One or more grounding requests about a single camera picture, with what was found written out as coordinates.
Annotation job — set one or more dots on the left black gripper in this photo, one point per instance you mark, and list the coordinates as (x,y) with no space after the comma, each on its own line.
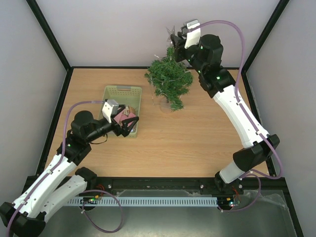
(124,130)

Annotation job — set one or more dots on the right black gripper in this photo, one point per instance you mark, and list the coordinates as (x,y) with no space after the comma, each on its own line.
(178,49)

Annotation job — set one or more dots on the light green plastic basket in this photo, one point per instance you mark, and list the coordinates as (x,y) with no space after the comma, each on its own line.
(124,95)

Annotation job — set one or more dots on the small green christmas tree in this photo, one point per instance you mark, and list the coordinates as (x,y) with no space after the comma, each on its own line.
(170,79)

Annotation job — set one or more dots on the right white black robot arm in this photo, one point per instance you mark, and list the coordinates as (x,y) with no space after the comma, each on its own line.
(204,55)

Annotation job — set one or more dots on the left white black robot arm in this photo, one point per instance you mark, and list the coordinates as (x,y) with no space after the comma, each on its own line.
(63,179)

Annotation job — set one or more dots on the pink paper ornaments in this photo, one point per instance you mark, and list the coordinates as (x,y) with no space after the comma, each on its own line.
(119,118)

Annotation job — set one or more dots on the silver star ornament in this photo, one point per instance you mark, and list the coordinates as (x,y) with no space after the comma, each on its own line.
(170,32)

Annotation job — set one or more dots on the clear light battery box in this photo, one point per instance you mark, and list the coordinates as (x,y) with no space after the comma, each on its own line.
(156,100)

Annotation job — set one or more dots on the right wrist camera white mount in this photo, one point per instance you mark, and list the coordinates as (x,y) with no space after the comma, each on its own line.
(192,33)

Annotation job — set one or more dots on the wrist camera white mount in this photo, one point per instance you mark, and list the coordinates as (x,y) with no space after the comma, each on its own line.
(110,108)
(192,33)

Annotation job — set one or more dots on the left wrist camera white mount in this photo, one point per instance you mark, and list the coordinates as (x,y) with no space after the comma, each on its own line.
(110,108)

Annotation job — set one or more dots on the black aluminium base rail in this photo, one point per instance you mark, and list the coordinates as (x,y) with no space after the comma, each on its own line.
(204,186)

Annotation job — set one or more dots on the light blue slotted cable duct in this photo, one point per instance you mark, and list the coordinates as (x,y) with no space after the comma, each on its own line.
(146,201)

